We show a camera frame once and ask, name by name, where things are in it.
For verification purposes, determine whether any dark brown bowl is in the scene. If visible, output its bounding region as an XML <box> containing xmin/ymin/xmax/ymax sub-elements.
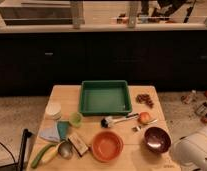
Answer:
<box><xmin>144</xmin><ymin>127</ymin><xmax>171</xmax><ymax>154</ymax></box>

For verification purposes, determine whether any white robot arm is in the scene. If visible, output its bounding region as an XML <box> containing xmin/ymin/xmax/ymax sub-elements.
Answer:
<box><xmin>171</xmin><ymin>131</ymin><xmax>207</xmax><ymax>171</ymax></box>

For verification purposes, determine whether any green plastic tray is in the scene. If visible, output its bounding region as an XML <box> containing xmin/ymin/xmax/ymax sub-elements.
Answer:
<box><xmin>79</xmin><ymin>80</ymin><xmax>132</xmax><ymax>116</ymax></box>

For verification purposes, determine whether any brown dried fruit cluster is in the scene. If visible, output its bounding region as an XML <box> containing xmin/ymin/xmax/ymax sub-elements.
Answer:
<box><xmin>136</xmin><ymin>94</ymin><xmax>154</xmax><ymax>108</ymax></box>

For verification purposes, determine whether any small green cup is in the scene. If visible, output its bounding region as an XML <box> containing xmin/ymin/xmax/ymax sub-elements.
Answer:
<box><xmin>69</xmin><ymin>113</ymin><xmax>82</xmax><ymax>128</ymax></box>

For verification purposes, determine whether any red apple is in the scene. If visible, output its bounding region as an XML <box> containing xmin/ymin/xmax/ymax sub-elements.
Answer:
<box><xmin>138</xmin><ymin>112</ymin><xmax>151</xmax><ymax>124</ymax></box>

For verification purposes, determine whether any teal cloth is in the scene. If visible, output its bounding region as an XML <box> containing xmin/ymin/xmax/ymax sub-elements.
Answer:
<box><xmin>57</xmin><ymin>121</ymin><xmax>69</xmax><ymax>140</ymax></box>

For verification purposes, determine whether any orange bowl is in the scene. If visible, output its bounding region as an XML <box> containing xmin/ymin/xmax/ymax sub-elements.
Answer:
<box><xmin>91</xmin><ymin>131</ymin><xmax>123</xmax><ymax>163</ymax></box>

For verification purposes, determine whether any brown wooden block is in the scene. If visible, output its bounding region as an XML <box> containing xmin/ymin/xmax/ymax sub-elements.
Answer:
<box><xmin>69</xmin><ymin>133</ymin><xmax>89</xmax><ymax>156</ymax></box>

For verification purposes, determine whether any light blue cloth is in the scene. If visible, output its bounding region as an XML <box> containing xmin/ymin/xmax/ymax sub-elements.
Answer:
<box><xmin>39</xmin><ymin>126</ymin><xmax>60</xmax><ymax>142</ymax></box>

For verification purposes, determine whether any metal measuring cup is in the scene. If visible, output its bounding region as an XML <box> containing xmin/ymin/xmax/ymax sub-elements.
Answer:
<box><xmin>58</xmin><ymin>141</ymin><xmax>73</xmax><ymax>159</ymax></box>

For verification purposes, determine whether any yellow banana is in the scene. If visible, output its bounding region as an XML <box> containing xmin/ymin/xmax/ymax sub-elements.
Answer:
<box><xmin>41</xmin><ymin>145</ymin><xmax>59</xmax><ymax>164</ymax></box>

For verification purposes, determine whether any green cucumber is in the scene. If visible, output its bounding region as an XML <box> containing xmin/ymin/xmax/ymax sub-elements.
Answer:
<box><xmin>30</xmin><ymin>143</ymin><xmax>56</xmax><ymax>169</ymax></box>

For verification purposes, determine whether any black handled brush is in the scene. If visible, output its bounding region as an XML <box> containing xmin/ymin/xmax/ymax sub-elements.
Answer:
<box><xmin>101</xmin><ymin>113</ymin><xmax>139</xmax><ymax>128</ymax></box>

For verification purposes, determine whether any black stand post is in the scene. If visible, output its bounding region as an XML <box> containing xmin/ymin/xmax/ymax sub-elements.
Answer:
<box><xmin>17</xmin><ymin>129</ymin><xmax>32</xmax><ymax>171</ymax></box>

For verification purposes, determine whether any black cable left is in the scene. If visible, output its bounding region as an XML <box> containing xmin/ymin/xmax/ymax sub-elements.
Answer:
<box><xmin>0</xmin><ymin>139</ymin><xmax>19</xmax><ymax>171</ymax></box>

